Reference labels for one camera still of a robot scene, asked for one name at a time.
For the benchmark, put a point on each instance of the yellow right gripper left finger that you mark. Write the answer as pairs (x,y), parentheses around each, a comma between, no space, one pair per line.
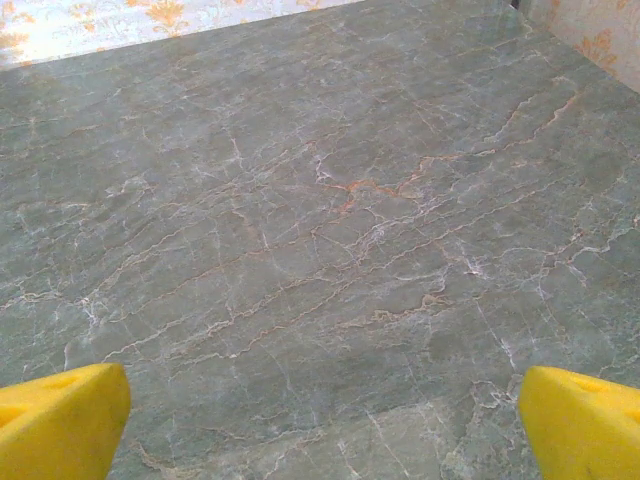
(60,425)

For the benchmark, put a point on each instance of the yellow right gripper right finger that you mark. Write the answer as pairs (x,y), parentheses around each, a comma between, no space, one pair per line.
(585,430)

